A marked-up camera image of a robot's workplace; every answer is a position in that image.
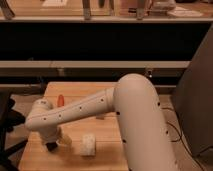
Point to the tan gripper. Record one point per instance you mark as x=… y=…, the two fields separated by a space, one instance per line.
x=63 y=139

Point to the black eraser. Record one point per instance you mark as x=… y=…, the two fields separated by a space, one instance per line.
x=51 y=146

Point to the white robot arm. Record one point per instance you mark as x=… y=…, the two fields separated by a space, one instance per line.
x=135 y=101

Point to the white sponge block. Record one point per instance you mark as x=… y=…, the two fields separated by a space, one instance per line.
x=88 y=147

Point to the orange carrot toy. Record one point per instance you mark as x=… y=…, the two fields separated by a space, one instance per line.
x=60 y=101

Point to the white tube bottle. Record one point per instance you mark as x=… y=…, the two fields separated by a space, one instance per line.
x=101 y=117

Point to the black office chair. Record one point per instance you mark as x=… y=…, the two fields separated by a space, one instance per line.
x=9 y=118

